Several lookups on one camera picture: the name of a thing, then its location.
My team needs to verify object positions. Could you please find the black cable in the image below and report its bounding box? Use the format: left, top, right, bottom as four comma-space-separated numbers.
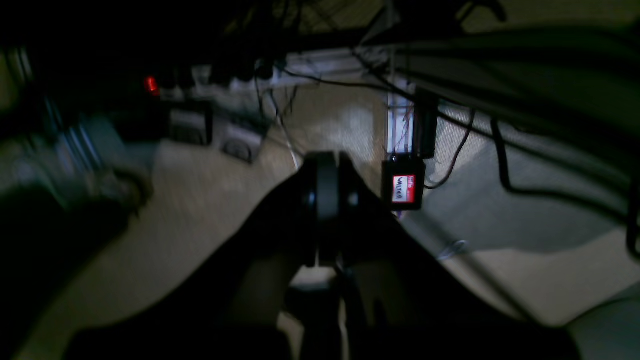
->
490, 118, 640, 226

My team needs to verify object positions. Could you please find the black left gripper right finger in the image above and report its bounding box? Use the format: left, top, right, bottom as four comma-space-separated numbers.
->
318, 152, 580, 360

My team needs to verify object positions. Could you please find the white power strip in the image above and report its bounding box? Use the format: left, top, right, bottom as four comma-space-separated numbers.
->
180, 48, 389, 100

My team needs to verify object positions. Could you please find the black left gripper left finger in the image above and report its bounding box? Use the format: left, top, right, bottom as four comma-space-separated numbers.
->
65, 153, 321, 360

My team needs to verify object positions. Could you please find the black box red label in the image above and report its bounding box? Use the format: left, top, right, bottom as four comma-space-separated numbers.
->
381, 156, 426, 212

